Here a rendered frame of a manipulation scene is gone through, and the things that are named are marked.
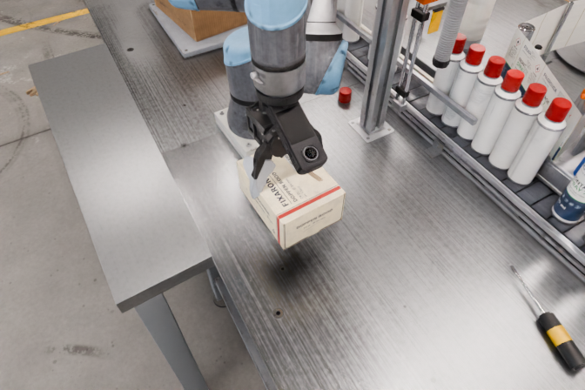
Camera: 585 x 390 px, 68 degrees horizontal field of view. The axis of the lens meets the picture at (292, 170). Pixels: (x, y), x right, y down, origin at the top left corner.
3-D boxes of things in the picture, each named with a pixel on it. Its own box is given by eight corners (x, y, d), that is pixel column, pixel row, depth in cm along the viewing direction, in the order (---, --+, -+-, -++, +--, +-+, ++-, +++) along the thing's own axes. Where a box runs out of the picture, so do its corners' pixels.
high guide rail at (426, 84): (475, 124, 95) (477, 119, 94) (472, 126, 95) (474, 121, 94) (258, -48, 158) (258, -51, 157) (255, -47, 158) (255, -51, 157)
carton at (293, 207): (341, 218, 78) (346, 192, 72) (283, 250, 73) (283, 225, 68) (294, 164, 87) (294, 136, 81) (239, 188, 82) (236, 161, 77)
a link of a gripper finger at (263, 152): (265, 174, 73) (287, 131, 69) (270, 180, 72) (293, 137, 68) (242, 173, 69) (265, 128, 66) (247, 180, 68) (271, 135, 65)
